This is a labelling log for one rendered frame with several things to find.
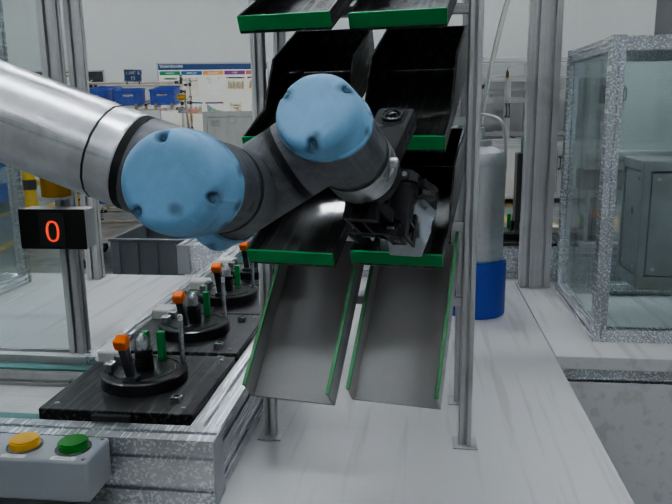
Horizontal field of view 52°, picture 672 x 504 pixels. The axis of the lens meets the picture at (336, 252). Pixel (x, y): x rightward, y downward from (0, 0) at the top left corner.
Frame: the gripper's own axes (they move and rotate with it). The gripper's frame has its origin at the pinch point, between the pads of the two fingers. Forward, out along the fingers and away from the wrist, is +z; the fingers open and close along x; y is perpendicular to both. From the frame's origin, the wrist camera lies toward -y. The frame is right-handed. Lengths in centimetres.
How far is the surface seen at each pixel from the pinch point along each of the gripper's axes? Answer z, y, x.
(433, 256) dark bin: 5.6, 4.8, 2.8
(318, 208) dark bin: 12.7, -3.4, -18.1
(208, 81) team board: 806, -446, -573
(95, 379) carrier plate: 12, 28, -53
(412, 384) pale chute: 14.7, 21.9, -0.1
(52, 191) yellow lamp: 6, -2, -65
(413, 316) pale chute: 18.3, 11.5, -2.0
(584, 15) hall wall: 981, -642, -5
